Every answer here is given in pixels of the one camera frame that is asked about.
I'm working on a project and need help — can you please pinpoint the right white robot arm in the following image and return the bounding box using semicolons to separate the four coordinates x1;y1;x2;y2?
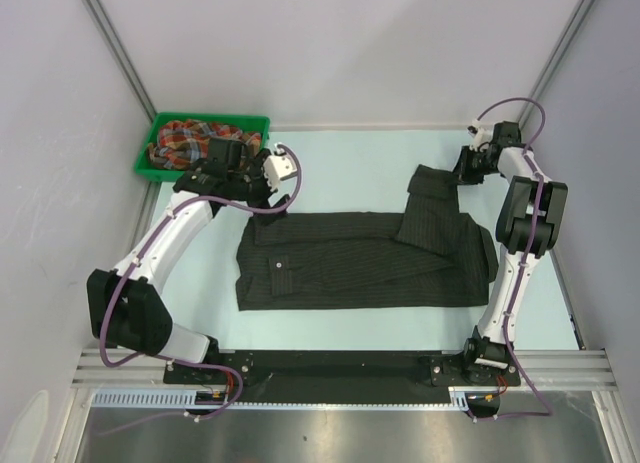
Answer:
454;120;568;385

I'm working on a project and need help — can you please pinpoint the aluminium frame rail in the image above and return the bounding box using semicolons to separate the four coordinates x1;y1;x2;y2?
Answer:
71;349;617;391

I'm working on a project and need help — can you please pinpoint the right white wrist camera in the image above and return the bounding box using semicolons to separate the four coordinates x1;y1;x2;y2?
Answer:
467;119;494;152

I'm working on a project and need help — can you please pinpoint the plaid long sleeve shirt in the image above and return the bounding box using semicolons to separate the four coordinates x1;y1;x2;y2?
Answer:
144;117;270;171

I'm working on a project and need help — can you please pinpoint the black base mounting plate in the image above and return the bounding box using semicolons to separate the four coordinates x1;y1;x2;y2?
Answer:
163;347;521;405

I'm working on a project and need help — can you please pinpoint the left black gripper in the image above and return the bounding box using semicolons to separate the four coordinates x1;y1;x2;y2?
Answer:
227;149;291;225

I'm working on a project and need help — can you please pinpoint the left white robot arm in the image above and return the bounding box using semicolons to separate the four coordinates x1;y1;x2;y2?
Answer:
87;140;301;383

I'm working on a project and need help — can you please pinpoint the black pinstripe long sleeve shirt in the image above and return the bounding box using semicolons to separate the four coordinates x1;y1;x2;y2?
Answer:
236;165;498;311

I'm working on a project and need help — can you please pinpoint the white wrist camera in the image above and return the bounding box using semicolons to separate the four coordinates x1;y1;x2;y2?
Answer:
262;143;298;192
467;119;494;152

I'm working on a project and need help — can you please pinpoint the green plastic bin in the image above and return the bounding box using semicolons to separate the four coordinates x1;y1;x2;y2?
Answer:
134;112;270;182

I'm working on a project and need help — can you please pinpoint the white slotted cable duct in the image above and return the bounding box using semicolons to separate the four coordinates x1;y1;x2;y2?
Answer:
92;388;497;412

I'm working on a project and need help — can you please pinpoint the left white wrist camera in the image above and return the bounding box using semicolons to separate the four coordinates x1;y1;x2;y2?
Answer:
262;143;298;192

